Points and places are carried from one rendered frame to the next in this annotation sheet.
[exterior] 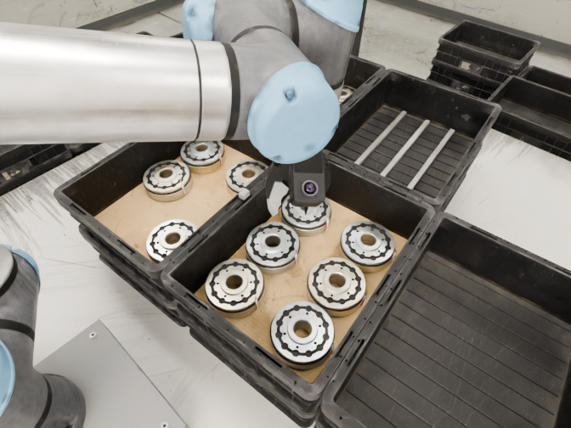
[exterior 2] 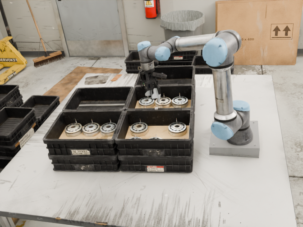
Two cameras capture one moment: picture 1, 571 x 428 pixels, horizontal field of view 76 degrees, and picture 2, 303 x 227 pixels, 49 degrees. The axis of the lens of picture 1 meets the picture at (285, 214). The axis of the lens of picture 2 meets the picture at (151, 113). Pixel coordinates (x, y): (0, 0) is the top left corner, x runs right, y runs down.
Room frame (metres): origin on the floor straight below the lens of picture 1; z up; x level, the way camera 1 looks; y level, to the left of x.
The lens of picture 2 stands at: (1.22, 1.56, 1.94)
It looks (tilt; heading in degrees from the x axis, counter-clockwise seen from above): 32 degrees down; 244
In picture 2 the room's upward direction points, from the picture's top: 7 degrees counter-clockwise
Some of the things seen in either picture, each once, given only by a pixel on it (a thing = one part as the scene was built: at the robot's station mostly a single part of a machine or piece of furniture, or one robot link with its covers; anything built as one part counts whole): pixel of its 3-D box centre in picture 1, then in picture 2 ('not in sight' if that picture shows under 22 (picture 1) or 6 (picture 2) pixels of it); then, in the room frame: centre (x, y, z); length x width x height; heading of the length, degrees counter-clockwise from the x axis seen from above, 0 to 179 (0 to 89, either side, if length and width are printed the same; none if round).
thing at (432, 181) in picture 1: (402, 145); (100, 106); (0.68, -0.28, 0.87); 0.40 x 0.30 x 0.11; 143
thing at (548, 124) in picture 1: (520, 150); (14, 142); (1.25, -1.03, 0.37); 0.40 x 0.30 x 0.45; 48
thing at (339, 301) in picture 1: (336, 282); (163, 101); (0.32, -0.09, 0.86); 0.10 x 0.10 x 0.01
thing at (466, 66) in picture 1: (472, 81); not in sight; (1.82, -1.00, 0.37); 0.40 x 0.30 x 0.45; 48
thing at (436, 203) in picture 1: (407, 127); (99, 99); (0.68, -0.28, 0.92); 0.40 x 0.30 x 0.02; 143
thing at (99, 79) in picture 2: not in sight; (95, 79); (0.46, -1.01, 0.71); 0.22 x 0.19 x 0.01; 138
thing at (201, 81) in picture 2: not in sight; (193, 80); (-0.17, -0.46, 0.70); 0.33 x 0.23 x 0.01; 138
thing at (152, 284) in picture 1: (189, 188); (156, 133); (0.54, 0.20, 0.87); 0.40 x 0.30 x 0.11; 143
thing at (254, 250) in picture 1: (273, 243); not in sight; (0.41, 0.02, 0.86); 0.10 x 0.10 x 0.01
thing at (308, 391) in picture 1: (307, 244); (161, 98); (0.36, -0.04, 0.92); 0.40 x 0.30 x 0.02; 143
